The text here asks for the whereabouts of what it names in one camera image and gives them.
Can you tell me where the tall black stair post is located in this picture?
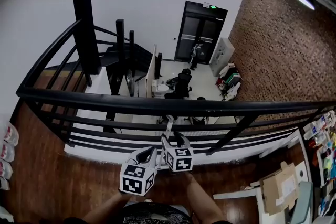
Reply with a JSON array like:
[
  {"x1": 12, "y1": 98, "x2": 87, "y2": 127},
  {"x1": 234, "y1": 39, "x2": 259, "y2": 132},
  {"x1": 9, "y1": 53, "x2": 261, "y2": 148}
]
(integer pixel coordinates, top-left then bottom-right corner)
[{"x1": 71, "y1": 0, "x2": 102, "y2": 76}]

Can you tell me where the black metal railing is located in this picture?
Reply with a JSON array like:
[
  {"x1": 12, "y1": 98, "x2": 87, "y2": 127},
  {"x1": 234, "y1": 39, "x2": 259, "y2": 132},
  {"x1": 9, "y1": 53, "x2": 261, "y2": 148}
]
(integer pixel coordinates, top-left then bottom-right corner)
[{"x1": 15, "y1": 18, "x2": 336, "y2": 158}]

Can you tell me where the black monitor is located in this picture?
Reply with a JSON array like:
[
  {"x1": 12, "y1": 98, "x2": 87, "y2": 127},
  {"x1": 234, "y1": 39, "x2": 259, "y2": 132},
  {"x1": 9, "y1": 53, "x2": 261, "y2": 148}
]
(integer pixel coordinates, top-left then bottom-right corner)
[{"x1": 154, "y1": 52, "x2": 163, "y2": 80}]

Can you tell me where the white cabinet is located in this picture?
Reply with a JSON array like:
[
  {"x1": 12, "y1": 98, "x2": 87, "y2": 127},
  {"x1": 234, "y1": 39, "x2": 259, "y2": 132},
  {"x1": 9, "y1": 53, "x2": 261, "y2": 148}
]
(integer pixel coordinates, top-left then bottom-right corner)
[{"x1": 208, "y1": 37, "x2": 235, "y2": 78}]

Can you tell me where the person's left forearm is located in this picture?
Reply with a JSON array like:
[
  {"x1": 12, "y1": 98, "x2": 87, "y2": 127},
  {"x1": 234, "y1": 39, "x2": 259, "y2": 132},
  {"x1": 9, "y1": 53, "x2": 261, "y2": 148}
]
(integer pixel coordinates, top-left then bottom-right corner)
[{"x1": 83, "y1": 190, "x2": 133, "y2": 224}]

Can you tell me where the heap of colourful packets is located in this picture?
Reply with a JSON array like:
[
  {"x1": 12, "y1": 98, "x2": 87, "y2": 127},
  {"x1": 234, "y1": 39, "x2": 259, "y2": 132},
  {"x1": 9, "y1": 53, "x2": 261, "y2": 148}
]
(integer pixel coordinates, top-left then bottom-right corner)
[{"x1": 303, "y1": 109, "x2": 336, "y2": 187}]

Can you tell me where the white desk partition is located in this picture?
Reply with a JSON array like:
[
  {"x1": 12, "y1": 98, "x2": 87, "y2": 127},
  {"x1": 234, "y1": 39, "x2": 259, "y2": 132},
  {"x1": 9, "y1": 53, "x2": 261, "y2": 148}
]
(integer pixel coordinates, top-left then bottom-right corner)
[{"x1": 145, "y1": 44, "x2": 159, "y2": 99}]

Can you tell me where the black office chair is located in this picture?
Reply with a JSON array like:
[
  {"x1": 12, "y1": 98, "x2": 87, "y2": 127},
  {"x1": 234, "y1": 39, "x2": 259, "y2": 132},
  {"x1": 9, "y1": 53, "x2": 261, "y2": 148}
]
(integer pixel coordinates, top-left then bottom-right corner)
[
  {"x1": 188, "y1": 97, "x2": 209, "y2": 125},
  {"x1": 163, "y1": 68, "x2": 194, "y2": 100}
]

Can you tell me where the black staircase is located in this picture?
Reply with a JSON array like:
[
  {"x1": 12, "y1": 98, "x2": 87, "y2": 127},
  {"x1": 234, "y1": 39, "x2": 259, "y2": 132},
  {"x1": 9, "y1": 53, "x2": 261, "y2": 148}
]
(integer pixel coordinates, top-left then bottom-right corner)
[{"x1": 93, "y1": 18, "x2": 153, "y2": 98}]

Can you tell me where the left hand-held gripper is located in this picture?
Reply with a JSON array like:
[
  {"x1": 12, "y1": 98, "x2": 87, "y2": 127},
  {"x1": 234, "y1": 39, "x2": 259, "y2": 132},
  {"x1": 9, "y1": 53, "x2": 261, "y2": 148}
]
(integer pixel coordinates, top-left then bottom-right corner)
[{"x1": 120, "y1": 146, "x2": 159, "y2": 196}]

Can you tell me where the grey chair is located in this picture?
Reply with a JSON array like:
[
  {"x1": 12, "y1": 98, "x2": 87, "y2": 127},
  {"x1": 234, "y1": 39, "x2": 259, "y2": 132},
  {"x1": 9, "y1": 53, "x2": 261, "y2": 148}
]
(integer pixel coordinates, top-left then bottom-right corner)
[{"x1": 288, "y1": 180, "x2": 314, "y2": 224}]

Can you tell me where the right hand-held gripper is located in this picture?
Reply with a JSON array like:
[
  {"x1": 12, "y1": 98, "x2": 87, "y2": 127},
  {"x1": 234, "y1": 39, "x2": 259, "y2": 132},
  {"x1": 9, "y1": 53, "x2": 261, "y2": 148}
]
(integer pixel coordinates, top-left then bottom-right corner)
[{"x1": 160, "y1": 131, "x2": 194, "y2": 173}]

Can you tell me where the black double door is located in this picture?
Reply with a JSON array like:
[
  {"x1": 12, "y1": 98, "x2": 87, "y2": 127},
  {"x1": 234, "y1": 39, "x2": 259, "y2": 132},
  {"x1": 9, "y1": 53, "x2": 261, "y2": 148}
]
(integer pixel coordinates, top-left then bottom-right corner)
[{"x1": 174, "y1": 0, "x2": 229, "y2": 66}]

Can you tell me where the white bin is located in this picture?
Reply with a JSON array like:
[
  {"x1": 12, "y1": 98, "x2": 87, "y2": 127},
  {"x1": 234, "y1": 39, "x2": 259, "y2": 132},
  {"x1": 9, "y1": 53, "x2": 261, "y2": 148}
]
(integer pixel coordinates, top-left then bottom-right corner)
[{"x1": 153, "y1": 79, "x2": 169, "y2": 98}]

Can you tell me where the person's black patterned shirt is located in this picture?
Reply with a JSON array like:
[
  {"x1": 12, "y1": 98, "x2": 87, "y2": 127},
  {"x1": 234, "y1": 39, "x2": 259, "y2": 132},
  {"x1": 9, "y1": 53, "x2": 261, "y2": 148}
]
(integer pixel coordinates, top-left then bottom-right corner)
[{"x1": 122, "y1": 201, "x2": 193, "y2": 224}]

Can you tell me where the pile of clothes and bags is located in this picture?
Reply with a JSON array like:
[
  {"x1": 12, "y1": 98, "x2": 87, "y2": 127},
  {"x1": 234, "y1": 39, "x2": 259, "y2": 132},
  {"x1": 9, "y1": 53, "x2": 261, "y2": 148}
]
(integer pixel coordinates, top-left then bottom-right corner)
[{"x1": 215, "y1": 61, "x2": 242, "y2": 101}]

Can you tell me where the white shelf unit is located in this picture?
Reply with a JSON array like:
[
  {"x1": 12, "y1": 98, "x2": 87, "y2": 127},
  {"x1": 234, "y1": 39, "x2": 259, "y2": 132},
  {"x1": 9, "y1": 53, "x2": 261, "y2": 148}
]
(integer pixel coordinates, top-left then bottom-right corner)
[{"x1": 298, "y1": 106, "x2": 336, "y2": 224}]

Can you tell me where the person's right forearm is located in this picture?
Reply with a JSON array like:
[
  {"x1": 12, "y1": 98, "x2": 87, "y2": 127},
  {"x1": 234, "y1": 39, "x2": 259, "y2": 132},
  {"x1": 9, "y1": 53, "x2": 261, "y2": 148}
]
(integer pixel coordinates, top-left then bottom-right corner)
[{"x1": 183, "y1": 172, "x2": 227, "y2": 224}]

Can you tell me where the brown cardboard box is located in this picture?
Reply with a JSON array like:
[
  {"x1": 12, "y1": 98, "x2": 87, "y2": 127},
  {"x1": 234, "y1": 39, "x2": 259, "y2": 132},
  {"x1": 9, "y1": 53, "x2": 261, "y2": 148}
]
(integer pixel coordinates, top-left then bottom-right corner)
[{"x1": 259, "y1": 161, "x2": 300, "y2": 216}]

